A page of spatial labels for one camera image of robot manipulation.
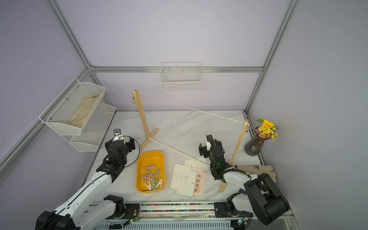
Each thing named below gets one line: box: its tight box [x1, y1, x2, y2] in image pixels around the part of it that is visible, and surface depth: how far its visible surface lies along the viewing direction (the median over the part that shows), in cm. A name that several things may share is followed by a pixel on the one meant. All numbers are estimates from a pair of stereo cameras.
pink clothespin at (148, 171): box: [145, 168, 154, 180], surface depth 88 cm
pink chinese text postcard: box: [193, 171, 207, 198], surface depth 84 cm
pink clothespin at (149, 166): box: [143, 163, 157, 170], surface depth 90 cm
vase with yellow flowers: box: [243, 118, 279, 157], surface depth 82 cm
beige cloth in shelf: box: [67, 92, 103, 129], surface depth 82 cm
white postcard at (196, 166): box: [184, 159, 209, 172], surface depth 92 cm
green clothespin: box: [152, 178, 159, 190], surface depth 82 cm
